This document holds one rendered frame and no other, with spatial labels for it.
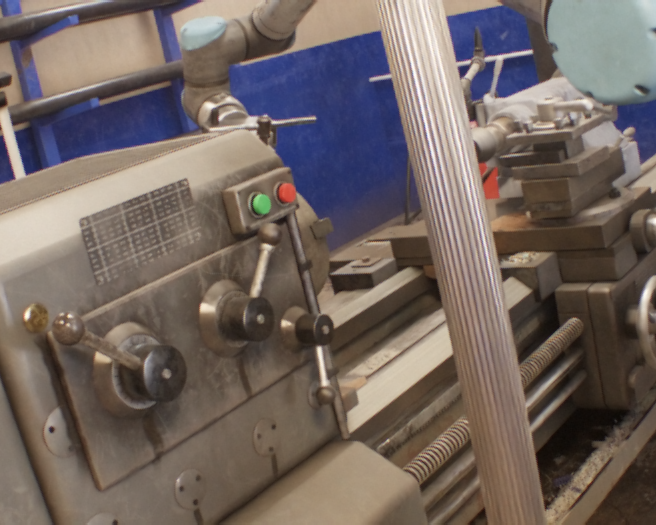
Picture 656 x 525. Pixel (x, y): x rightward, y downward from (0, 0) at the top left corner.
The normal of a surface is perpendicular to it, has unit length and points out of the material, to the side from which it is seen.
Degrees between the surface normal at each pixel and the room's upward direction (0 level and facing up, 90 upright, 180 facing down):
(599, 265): 90
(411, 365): 36
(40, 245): 45
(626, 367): 90
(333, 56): 90
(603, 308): 90
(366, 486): 32
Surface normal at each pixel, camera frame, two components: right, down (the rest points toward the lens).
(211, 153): 0.39, -0.70
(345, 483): 0.22, -0.82
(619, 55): -0.75, 0.36
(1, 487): 0.78, -0.04
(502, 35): -0.58, 0.32
